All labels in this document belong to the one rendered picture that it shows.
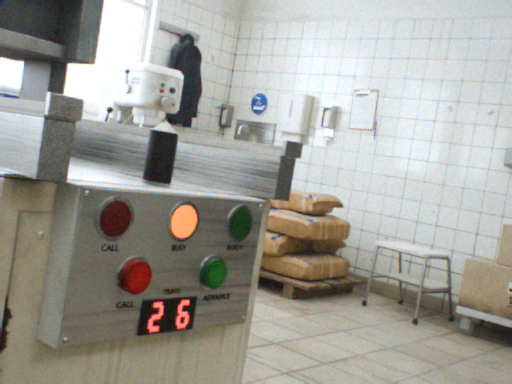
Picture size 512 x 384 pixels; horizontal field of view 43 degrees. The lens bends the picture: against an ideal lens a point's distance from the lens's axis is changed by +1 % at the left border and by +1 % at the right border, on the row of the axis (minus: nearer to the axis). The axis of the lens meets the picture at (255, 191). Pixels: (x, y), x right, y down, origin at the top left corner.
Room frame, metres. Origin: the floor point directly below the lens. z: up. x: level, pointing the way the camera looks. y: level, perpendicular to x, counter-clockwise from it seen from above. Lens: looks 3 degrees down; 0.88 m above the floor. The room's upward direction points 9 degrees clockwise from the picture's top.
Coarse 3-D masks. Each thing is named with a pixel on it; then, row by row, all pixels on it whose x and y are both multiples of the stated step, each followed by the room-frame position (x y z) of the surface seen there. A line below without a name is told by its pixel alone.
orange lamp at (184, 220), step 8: (184, 208) 0.61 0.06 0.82; (192, 208) 0.62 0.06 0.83; (176, 216) 0.61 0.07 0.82; (184, 216) 0.62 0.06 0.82; (192, 216) 0.62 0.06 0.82; (176, 224) 0.61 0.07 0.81; (184, 224) 0.62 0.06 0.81; (192, 224) 0.63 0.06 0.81; (176, 232) 0.61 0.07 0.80; (184, 232) 0.62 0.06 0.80
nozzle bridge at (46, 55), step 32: (0, 0) 1.29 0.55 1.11; (32, 0) 1.34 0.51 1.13; (64, 0) 1.37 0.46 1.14; (96, 0) 1.35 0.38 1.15; (0, 32) 1.24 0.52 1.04; (32, 32) 1.34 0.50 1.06; (64, 32) 1.36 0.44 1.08; (96, 32) 1.36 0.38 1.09; (32, 64) 1.45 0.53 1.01; (64, 64) 1.43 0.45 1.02; (32, 96) 1.44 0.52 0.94
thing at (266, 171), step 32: (96, 128) 0.95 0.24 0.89; (128, 128) 0.90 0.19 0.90; (96, 160) 0.94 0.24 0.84; (128, 160) 0.89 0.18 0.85; (192, 160) 0.81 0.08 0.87; (224, 160) 0.77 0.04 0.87; (256, 160) 0.74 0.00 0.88; (288, 160) 0.73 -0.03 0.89; (256, 192) 0.74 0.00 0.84; (288, 192) 0.74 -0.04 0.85
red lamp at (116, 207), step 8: (112, 208) 0.55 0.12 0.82; (120, 208) 0.56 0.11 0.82; (128, 208) 0.57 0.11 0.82; (104, 216) 0.55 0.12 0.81; (112, 216) 0.55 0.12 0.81; (120, 216) 0.56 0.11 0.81; (128, 216) 0.57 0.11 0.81; (104, 224) 0.55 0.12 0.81; (112, 224) 0.55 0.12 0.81; (120, 224) 0.56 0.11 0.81; (128, 224) 0.57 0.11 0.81; (104, 232) 0.55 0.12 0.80; (112, 232) 0.56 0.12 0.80; (120, 232) 0.56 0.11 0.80
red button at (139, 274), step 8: (128, 264) 0.57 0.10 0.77; (136, 264) 0.57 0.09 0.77; (144, 264) 0.58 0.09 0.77; (128, 272) 0.57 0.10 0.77; (136, 272) 0.57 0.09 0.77; (144, 272) 0.58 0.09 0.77; (128, 280) 0.57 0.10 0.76; (136, 280) 0.57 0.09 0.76; (144, 280) 0.58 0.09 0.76; (128, 288) 0.57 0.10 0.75; (136, 288) 0.57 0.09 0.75; (144, 288) 0.58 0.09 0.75
